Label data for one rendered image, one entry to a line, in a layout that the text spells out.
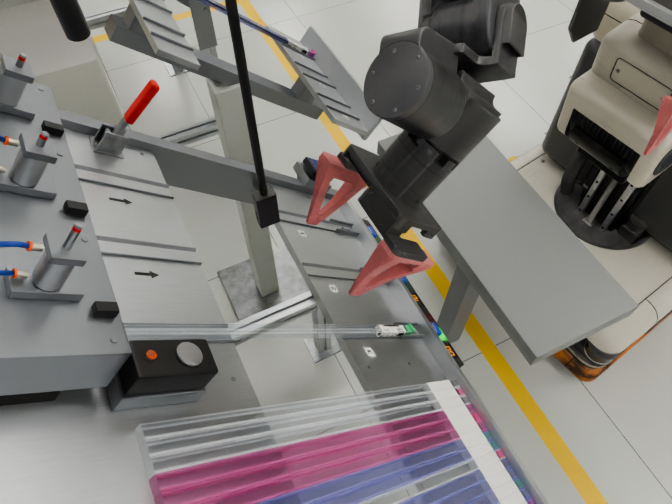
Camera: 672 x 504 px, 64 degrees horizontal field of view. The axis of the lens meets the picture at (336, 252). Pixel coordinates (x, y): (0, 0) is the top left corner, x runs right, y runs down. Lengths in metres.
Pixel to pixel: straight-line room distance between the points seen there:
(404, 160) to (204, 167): 0.42
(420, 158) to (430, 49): 0.09
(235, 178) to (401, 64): 0.50
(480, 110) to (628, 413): 1.40
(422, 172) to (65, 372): 0.32
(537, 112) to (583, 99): 1.19
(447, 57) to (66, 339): 0.35
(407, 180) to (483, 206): 0.73
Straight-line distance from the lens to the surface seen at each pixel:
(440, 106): 0.42
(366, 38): 2.65
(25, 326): 0.42
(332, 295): 0.77
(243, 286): 1.75
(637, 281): 1.63
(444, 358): 0.85
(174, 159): 0.80
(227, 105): 1.13
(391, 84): 0.41
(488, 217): 1.18
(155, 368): 0.46
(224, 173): 0.85
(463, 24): 0.49
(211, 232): 1.90
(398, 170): 0.48
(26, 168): 0.50
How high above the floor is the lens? 1.50
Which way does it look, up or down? 56 degrees down
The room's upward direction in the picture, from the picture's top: straight up
